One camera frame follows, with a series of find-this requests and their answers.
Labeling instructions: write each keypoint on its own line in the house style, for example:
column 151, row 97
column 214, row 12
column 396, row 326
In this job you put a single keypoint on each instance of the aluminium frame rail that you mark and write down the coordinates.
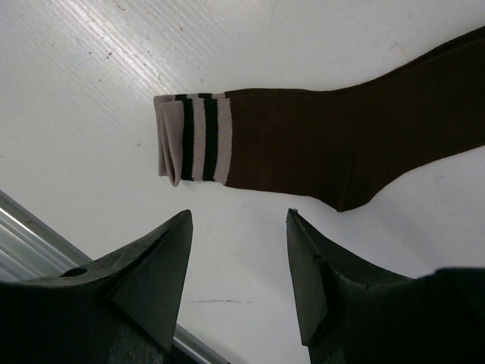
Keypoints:
column 30, row 249

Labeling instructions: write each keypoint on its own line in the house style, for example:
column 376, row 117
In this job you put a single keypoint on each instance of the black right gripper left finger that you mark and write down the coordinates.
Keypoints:
column 121, row 308

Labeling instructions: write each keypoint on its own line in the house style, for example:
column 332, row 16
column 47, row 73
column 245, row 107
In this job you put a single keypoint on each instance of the brown striped sock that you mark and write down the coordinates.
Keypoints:
column 341, row 147

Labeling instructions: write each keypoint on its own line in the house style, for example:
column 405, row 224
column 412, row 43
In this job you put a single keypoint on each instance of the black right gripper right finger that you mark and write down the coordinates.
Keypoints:
column 352, row 311

